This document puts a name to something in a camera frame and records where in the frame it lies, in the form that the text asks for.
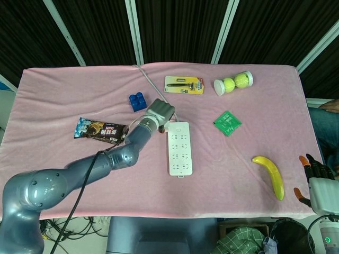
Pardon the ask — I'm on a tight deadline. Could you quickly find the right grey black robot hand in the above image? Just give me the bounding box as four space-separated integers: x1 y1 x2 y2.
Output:
293 153 339 214

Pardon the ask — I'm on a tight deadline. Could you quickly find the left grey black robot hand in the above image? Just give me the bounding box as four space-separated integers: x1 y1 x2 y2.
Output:
146 98 176 133

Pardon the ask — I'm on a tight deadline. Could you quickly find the blue toy brick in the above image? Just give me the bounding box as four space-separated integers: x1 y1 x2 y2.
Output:
129 92 148 113

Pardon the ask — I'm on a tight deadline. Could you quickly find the razor in yellow blister pack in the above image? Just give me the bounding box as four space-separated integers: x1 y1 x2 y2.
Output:
164 76 207 96

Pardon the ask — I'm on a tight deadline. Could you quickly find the white power strip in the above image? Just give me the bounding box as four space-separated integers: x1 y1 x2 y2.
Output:
166 121 193 178

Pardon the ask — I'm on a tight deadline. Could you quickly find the yellow banana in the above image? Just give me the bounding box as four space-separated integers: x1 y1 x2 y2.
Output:
251 156 286 202

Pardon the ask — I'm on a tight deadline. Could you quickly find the black bin bag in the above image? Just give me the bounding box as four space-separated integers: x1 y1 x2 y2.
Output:
269 218 317 254

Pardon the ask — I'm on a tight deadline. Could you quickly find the brown chocolate snack packet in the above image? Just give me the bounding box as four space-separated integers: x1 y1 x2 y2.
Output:
73 117 126 146

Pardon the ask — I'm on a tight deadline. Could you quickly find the clear tennis ball tube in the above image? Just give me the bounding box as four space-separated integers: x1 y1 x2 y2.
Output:
213 70 254 97

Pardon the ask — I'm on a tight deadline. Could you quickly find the green tea sachet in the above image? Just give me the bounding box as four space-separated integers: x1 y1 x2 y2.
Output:
213 110 243 138

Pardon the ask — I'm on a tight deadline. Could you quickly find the person in blue jeans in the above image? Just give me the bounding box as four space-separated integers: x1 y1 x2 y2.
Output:
308 98 339 170

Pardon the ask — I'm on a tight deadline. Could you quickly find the yellow tennis ball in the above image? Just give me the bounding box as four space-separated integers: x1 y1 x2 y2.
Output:
223 77 236 93
234 73 249 88

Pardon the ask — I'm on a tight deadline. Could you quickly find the pink table cloth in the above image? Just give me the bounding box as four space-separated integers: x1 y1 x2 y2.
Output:
0 62 324 221

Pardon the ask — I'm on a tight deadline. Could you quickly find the green checkered cloth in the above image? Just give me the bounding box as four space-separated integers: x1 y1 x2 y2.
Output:
216 226 265 254

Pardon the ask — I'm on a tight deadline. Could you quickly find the grey power strip cable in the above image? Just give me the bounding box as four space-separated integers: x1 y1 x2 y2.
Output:
132 64 179 123

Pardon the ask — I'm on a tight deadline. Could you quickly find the white frame post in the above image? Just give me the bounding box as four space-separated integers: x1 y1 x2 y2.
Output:
43 0 86 67
0 74 18 93
210 0 240 65
296 23 339 74
124 0 145 66

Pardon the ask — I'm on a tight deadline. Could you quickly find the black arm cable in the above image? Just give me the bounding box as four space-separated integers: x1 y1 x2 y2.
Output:
50 126 130 254

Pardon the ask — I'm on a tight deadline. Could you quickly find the black floor cable bundle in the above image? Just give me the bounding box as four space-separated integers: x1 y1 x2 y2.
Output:
39 216 111 246

